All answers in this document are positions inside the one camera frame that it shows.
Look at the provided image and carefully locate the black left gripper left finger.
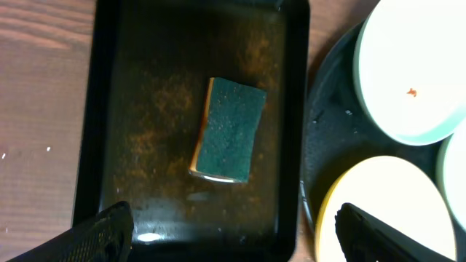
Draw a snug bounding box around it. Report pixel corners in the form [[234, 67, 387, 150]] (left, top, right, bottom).
[[9, 201, 134, 262]]

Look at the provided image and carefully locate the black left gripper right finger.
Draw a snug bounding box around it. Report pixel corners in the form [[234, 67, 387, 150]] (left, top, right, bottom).
[[335, 203, 454, 262]]

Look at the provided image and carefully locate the yellow plate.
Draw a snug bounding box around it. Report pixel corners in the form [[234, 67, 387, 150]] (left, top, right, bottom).
[[315, 156, 457, 262]]

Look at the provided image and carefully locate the green plate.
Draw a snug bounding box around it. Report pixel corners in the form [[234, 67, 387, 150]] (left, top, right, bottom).
[[435, 120, 466, 230], [353, 0, 465, 146]]

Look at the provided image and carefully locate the black round tray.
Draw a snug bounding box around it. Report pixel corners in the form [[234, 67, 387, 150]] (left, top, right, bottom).
[[299, 20, 466, 262]]

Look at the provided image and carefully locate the black rectangular tray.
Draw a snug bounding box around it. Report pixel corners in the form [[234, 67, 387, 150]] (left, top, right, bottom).
[[73, 1, 310, 261]]

